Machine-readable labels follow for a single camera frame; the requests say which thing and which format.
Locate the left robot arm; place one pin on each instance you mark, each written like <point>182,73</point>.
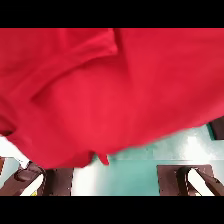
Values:
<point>26,181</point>

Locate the red T-shirt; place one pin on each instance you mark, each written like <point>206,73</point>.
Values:
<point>110,93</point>

